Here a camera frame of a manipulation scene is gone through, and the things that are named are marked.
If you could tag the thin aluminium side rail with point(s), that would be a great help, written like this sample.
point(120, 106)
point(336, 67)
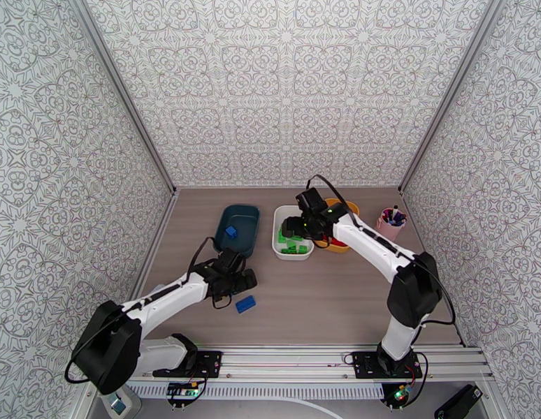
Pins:
point(159, 234)
point(443, 291)

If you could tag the small blue lego brick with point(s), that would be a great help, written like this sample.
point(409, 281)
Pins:
point(230, 232)

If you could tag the long blue lego brick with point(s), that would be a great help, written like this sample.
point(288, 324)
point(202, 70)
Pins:
point(246, 304)

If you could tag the white grey device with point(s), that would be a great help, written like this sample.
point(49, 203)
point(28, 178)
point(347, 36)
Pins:
point(117, 404)

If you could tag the dark teal plastic container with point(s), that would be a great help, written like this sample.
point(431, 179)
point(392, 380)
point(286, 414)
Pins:
point(244, 239)

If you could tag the red lego brick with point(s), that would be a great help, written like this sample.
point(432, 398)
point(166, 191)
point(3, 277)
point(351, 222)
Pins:
point(338, 242)

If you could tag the purple marker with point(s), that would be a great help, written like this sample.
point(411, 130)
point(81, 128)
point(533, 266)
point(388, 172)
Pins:
point(400, 219)

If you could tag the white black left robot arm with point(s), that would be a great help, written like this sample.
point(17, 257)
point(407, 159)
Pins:
point(165, 295)

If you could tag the black device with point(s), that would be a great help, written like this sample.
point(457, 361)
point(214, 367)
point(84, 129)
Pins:
point(460, 402)

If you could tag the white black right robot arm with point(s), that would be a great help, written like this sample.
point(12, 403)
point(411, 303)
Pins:
point(366, 239)

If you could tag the aluminium corner post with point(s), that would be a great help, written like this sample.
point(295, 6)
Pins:
point(448, 92)
point(124, 92)

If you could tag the yellow plastic container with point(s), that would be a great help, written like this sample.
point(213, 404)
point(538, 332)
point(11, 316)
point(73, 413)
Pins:
point(340, 249)

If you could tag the white plastic container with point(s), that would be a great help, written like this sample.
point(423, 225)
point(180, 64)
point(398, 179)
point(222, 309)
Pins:
point(296, 257)

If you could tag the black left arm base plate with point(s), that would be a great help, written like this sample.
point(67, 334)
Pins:
point(209, 364)

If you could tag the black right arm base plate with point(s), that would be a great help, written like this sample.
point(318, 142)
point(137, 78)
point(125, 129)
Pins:
point(366, 365)

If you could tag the small circuit board green light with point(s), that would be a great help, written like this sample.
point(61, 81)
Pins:
point(401, 395)

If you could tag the front aluminium rail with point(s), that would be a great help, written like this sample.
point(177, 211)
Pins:
point(296, 365)

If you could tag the pink pen cup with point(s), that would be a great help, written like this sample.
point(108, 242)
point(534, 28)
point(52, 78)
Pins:
point(393, 232)

